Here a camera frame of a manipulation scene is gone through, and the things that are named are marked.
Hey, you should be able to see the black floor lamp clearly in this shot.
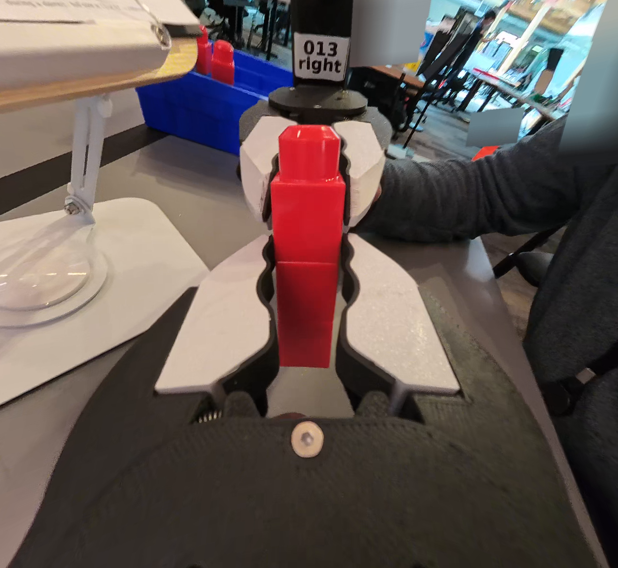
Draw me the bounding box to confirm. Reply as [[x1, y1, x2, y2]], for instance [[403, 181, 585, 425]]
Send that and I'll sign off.
[[266, 0, 286, 62]]

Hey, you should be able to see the grey desk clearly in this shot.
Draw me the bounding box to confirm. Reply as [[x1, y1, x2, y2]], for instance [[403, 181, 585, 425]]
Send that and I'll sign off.
[[0, 124, 609, 568]]

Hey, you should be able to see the blue plastic bin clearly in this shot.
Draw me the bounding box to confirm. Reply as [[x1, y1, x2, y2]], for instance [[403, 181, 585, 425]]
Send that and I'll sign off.
[[136, 49, 295, 156]]

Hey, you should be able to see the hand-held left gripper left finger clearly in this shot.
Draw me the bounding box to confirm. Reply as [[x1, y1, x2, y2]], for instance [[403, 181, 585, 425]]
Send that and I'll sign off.
[[154, 235, 281, 418]]

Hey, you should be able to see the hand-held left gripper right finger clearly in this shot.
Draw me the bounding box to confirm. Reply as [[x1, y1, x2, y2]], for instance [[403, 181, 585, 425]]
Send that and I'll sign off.
[[334, 232, 461, 418]]

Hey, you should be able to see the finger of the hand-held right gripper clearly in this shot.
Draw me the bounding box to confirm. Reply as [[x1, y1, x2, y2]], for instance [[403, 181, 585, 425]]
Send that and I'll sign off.
[[240, 116, 290, 232], [335, 120, 387, 233]]

